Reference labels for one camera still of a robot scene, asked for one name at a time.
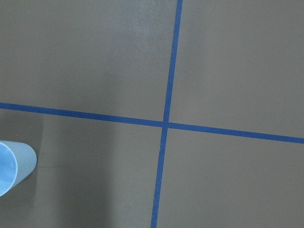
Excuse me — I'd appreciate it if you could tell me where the light blue plastic cup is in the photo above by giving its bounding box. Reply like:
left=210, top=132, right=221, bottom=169
left=0, top=141, right=37, bottom=196

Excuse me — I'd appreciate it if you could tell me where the brown paper table cover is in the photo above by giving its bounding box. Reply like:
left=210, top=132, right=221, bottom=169
left=0, top=0, right=304, bottom=228

